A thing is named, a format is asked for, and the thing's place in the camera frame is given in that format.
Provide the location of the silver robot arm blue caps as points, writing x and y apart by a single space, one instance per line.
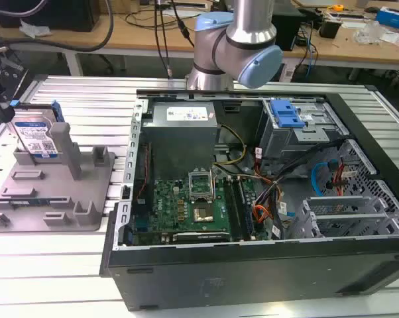
219 43

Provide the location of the hard disk in blue carrier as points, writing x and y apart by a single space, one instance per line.
32 136

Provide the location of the blue carrier in disk bay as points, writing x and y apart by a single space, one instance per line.
287 114

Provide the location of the grey metal disk bay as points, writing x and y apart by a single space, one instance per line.
305 136

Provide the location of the large black device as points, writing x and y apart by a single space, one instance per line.
53 13

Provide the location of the grey parts rack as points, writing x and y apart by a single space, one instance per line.
53 185

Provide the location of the RAM stick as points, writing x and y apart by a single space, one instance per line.
37 200

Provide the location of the wooden desk with white legs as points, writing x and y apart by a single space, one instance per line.
136 36

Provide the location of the grey power supply unit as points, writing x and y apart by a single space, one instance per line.
179 132

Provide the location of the green motherboard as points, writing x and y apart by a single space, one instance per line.
166 205

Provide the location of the CPU socket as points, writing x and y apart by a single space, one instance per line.
203 214

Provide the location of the black graphics card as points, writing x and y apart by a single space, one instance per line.
201 237

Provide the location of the black RAM slot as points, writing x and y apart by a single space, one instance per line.
232 208
244 208

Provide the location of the black computer tower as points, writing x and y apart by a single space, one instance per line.
287 26

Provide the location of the black open PC case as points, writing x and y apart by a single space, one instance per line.
252 275

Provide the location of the small black box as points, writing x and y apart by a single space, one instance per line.
329 28

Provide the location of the yellow tape roll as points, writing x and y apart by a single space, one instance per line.
337 7

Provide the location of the wooden desk with clutter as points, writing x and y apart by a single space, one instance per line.
348 49

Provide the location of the clear plastic bag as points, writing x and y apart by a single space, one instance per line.
368 33

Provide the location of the blue cardboard box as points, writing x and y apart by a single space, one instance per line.
393 16

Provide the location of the silver expansion slot bracket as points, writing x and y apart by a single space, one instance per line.
335 201
352 218

